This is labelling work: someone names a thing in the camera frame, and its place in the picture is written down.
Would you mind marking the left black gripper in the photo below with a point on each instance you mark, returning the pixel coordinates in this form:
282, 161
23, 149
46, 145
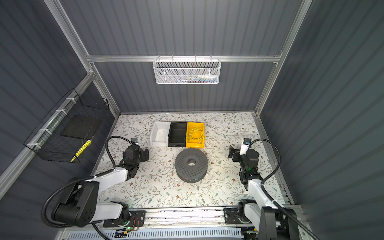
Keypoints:
144, 155

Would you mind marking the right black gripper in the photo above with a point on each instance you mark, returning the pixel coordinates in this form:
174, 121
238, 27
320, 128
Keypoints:
237, 155

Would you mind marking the grey perforated spool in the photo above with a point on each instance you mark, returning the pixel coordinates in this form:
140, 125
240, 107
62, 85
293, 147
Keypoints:
191, 165

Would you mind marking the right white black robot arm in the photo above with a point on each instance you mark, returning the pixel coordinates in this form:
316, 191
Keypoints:
269, 221

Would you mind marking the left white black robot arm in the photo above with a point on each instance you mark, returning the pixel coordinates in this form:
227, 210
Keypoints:
78, 204

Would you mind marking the white plastic bin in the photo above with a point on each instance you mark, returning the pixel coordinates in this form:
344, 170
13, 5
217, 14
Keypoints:
159, 134

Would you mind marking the black plastic bin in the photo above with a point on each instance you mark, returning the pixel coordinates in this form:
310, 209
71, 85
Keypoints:
177, 134

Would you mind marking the yellow green striped item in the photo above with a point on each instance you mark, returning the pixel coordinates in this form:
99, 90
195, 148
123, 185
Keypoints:
79, 152

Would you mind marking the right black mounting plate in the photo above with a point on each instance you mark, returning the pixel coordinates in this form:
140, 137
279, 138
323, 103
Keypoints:
235, 216

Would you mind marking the black mounting plate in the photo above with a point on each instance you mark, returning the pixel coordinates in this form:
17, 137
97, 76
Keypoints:
235, 216
128, 219

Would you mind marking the black flat pad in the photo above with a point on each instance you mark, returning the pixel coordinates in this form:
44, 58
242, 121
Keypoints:
81, 127

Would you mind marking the yellow plastic bin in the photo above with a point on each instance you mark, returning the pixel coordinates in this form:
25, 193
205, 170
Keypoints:
195, 135

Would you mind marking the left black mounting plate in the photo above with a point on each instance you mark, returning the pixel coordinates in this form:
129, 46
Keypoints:
128, 219

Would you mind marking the items in white basket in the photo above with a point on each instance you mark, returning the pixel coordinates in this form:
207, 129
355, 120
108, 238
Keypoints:
200, 79

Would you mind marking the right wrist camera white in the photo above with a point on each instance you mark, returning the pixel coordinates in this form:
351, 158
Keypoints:
245, 146

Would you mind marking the black wire basket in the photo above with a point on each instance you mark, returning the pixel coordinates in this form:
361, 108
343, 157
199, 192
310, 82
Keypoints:
49, 145

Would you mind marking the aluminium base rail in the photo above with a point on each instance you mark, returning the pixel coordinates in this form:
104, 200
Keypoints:
197, 223

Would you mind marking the white wire mesh basket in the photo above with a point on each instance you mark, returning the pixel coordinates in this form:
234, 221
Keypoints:
166, 71

